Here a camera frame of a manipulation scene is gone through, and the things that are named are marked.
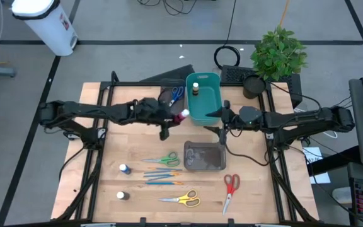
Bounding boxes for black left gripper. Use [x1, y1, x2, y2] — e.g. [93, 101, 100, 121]
[134, 97, 182, 141]

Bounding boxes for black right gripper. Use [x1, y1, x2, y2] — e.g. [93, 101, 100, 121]
[203, 100, 242, 145]

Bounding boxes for magenta paint bottle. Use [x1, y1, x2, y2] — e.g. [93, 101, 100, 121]
[173, 108, 190, 125]

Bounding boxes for blue handled scissors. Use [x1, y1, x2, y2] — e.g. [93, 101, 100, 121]
[168, 86, 185, 107]

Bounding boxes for green handled scissors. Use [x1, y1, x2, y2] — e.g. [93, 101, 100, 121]
[142, 151, 182, 168]

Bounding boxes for blue paint bottle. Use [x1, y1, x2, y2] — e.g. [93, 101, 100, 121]
[118, 163, 132, 175]

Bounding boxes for red handled scissors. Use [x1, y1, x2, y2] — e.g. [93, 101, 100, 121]
[221, 173, 241, 216]

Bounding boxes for yellow handled scissors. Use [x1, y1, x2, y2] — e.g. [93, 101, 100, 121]
[158, 189, 201, 208]

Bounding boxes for teal plastic bin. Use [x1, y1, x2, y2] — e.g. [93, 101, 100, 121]
[185, 72, 222, 126]

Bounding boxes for grey translucent plastic bin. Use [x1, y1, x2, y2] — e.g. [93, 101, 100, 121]
[159, 78, 186, 116]
[183, 140, 227, 172]

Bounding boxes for black wedge panel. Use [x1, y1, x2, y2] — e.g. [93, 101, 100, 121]
[139, 64, 196, 83]

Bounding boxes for black perforated box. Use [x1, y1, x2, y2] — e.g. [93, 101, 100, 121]
[221, 65, 303, 108]

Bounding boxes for green potted plant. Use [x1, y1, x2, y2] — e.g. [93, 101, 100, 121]
[243, 25, 308, 100]

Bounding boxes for white paper sheet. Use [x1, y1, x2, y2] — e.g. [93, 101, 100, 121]
[302, 146, 331, 185]

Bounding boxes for light grey chair seat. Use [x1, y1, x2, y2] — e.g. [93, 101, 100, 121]
[331, 186, 355, 206]

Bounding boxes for white trash can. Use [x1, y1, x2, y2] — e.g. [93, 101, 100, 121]
[11, 0, 79, 57]

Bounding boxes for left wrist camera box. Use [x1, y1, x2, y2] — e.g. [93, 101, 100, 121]
[142, 97, 162, 113]

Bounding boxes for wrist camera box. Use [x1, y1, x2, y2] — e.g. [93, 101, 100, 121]
[238, 106, 263, 124]
[142, 97, 162, 113]

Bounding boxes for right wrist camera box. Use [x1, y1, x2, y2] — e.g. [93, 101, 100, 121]
[238, 106, 263, 124]

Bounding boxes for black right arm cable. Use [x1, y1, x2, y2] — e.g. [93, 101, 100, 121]
[225, 127, 270, 167]

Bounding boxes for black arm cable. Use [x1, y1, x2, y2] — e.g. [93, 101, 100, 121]
[58, 145, 88, 182]
[225, 127, 270, 167]

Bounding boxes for black aluminium table frame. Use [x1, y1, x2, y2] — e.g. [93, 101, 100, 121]
[50, 71, 320, 227]

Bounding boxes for black coiled cable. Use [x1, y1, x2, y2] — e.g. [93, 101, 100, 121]
[213, 0, 241, 70]

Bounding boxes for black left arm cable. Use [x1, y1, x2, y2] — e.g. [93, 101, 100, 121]
[58, 145, 88, 182]

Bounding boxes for yellow cable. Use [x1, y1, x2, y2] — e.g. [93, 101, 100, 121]
[279, 0, 292, 28]

